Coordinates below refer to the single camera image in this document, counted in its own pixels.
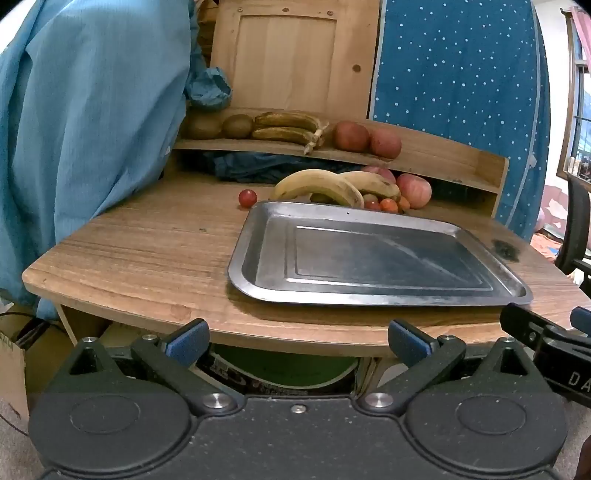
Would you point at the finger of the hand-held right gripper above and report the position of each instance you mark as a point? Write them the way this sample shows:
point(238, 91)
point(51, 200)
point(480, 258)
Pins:
point(581, 317)
point(524, 323)

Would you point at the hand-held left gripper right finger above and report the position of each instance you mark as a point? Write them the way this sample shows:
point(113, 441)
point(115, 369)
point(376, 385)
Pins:
point(408, 340)

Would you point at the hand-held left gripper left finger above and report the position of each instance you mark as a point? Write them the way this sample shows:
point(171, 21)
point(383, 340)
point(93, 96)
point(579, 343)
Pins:
point(187, 341)

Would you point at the metal tray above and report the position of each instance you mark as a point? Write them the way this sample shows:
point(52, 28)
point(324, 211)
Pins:
point(369, 258)

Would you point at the tangerine with leaf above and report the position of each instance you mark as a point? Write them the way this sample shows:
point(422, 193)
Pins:
point(389, 206)

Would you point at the plain tangerine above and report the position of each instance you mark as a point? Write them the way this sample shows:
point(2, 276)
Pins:
point(405, 204)

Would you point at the red cherry tomato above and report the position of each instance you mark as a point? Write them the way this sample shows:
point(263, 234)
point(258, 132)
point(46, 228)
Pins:
point(372, 206)
point(247, 198)

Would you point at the small brown kiwi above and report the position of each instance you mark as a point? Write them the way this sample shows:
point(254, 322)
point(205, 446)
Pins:
point(370, 198)

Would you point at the striped pink apple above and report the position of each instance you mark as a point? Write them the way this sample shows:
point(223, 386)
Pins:
point(415, 191)

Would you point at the straight yellow banana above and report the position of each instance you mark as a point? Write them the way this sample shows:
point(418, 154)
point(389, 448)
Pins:
point(374, 183)

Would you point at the striped red apple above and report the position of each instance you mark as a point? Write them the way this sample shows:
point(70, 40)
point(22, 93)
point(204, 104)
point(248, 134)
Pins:
point(381, 171)

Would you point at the curved yellow banana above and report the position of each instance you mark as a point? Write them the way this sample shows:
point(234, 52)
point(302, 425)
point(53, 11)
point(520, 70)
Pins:
point(318, 182)

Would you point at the black office chair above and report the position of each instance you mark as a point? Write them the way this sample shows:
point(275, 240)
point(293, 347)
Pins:
point(575, 230)

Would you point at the green round basin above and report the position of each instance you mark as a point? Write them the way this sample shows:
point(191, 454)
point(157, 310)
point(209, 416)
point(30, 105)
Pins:
point(286, 369)

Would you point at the cardboard box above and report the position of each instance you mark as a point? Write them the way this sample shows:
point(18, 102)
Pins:
point(11, 369)

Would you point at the wooden desk shelf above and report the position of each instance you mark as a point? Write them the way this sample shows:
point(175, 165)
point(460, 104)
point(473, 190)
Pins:
point(443, 157)

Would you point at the dark blue cloth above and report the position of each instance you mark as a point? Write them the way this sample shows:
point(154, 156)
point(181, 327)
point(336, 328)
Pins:
point(258, 166)

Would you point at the dark red apple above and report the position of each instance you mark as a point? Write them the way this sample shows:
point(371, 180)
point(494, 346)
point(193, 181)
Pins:
point(351, 136)
point(385, 143)

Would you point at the large brown kiwi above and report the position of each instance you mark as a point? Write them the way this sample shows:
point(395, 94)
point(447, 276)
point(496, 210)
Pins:
point(203, 127)
point(238, 126)

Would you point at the dark overripe banana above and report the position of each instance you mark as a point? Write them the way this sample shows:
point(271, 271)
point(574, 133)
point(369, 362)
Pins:
point(286, 120)
point(281, 134)

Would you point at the light blue shirt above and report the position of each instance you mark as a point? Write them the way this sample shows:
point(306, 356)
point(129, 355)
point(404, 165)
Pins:
point(92, 120)

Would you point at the blue dotted fabric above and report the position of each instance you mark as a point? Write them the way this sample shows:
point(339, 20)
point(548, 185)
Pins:
point(457, 78)

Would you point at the window frame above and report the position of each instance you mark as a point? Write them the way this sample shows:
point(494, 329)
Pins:
point(575, 92)

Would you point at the wooden panel frame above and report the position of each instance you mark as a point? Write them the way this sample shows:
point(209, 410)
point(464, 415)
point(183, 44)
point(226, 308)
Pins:
point(286, 60)

